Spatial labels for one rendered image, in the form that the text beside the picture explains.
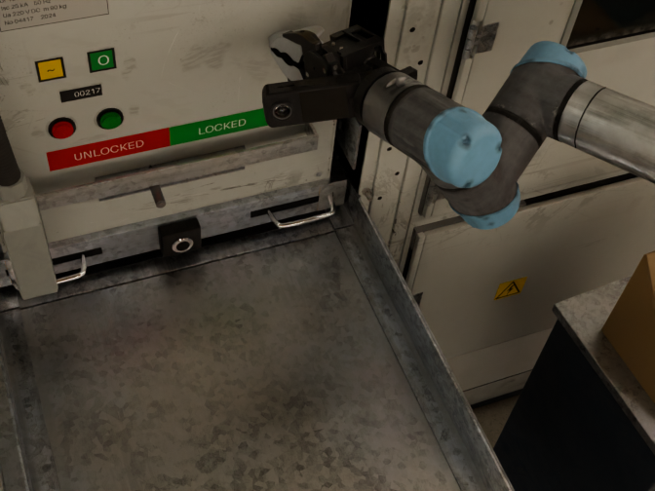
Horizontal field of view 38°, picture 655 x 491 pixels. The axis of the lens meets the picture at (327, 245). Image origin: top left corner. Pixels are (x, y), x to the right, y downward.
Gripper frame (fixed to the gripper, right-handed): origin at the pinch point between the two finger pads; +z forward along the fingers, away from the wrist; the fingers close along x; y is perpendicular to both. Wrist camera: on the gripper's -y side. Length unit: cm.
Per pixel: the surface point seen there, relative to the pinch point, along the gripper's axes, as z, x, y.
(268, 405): -14.9, -42.9, -16.1
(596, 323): -25, -56, 40
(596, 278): -3, -76, 68
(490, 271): 0, -61, 41
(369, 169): 0.5, -26.2, 14.6
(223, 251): 10.0, -36.3, -7.1
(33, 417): 0, -38, -43
